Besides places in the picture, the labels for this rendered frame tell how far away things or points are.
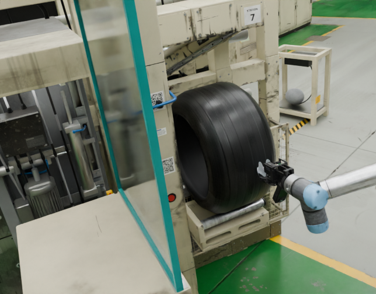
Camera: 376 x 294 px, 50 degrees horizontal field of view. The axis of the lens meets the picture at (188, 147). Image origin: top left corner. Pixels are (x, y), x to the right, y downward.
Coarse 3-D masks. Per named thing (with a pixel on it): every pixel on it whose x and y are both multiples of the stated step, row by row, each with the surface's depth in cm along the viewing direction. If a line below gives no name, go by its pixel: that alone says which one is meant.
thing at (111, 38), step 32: (96, 0) 90; (128, 0) 68; (96, 32) 101; (128, 32) 71; (96, 64) 114; (128, 64) 80; (96, 96) 128; (128, 96) 89; (128, 128) 99; (128, 160) 112; (160, 160) 83; (128, 192) 129; (160, 192) 87; (160, 224) 98; (160, 256) 111
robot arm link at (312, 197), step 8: (296, 184) 135; (304, 184) 133; (312, 184) 132; (296, 192) 135; (304, 192) 131; (312, 192) 129; (320, 192) 128; (304, 200) 131; (312, 200) 128; (320, 200) 129; (304, 208) 134; (312, 208) 131; (320, 208) 130
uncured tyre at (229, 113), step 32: (192, 96) 168; (224, 96) 166; (192, 128) 165; (224, 128) 157; (256, 128) 160; (192, 160) 209; (224, 160) 156; (256, 160) 160; (192, 192) 191; (224, 192) 162; (256, 192) 170
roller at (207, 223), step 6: (252, 204) 187; (258, 204) 188; (264, 204) 190; (234, 210) 184; (240, 210) 185; (246, 210) 186; (252, 210) 188; (210, 216) 183; (216, 216) 182; (222, 216) 182; (228, 216) 183; (234, 216) 184; (204, 222) 179; (210, 222) 180; (216, 222) 181; (204, 228) 179
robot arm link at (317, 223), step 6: (318, 210) 133; (324, 210) 135; (306, 216) 136; (312, 216) 134; (318, 216) 134; (324, 216) 135; (306, 222) 139; (312, 222) 136; (318, 222) 135; (324, 222) 136; (312, 228) 137; (318, 228) 136; (324, 228) 136
